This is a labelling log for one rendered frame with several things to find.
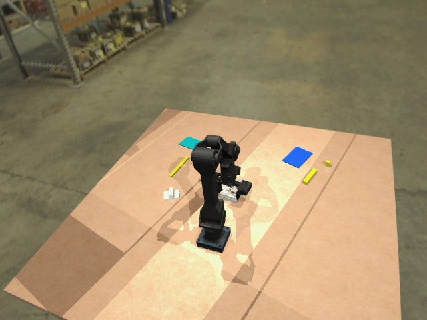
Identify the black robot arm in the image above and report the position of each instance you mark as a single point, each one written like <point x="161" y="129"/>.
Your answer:
<point x="205" y="160"/>

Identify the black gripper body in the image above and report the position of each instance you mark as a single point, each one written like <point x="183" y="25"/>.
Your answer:
<point x="230" y="180"/>

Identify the blue flat plate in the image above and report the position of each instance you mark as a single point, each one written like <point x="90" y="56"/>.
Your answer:
<point x="297" y="157"/>

